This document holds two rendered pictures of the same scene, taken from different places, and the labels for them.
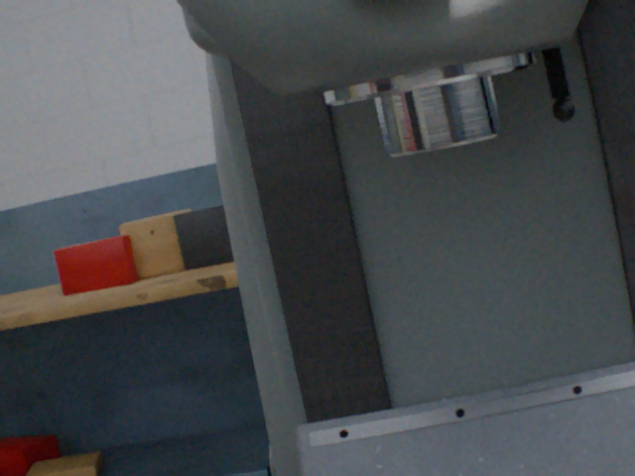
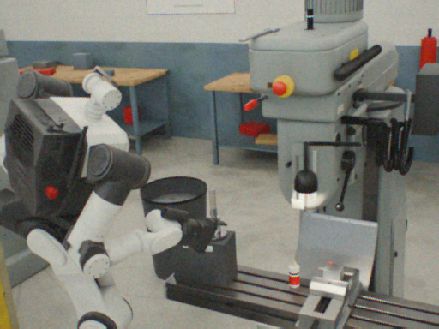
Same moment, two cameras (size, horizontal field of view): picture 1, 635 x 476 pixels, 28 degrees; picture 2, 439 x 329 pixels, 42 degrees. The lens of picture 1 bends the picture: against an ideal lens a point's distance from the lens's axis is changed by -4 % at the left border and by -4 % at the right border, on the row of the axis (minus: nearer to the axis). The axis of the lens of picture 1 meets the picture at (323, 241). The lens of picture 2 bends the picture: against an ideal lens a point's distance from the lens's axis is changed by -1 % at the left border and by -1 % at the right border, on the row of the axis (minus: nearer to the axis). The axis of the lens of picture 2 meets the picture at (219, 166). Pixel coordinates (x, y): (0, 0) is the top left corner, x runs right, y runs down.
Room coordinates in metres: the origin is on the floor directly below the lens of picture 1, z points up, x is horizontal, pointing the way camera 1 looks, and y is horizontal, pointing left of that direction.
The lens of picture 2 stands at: (-1.25, -0.37, 2.10)
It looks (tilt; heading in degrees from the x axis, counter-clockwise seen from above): 20 degrees down; 20
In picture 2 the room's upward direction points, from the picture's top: 3 degrees counter-clockwise
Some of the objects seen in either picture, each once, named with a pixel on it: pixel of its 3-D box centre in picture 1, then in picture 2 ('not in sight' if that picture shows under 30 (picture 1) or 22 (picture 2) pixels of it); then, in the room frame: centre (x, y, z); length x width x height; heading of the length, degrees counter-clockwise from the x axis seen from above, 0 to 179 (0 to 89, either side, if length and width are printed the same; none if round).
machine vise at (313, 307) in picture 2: not in sight; (330, 292); (0.48, -0.13, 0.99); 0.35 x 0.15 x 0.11; 173
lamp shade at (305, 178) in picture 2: not in sight; (305, 179); (0.33, -0.07, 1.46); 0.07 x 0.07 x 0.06
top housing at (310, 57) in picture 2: not in sight; (311, 54); (0.53, -0.06, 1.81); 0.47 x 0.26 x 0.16; 171
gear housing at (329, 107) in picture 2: not in sight; (315, 92); (0.56, -0.06, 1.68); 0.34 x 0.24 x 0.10; 171
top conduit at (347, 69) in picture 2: not in sight; (359, 61); (0.53, -0.20, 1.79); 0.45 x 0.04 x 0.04; 171
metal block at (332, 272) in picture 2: not in sight; (333, 275); (0.51, -0.14, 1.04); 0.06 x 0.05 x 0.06; 83
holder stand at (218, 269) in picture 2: not in sight; (204, 254); (0.56, 0.37, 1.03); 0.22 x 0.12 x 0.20; 88
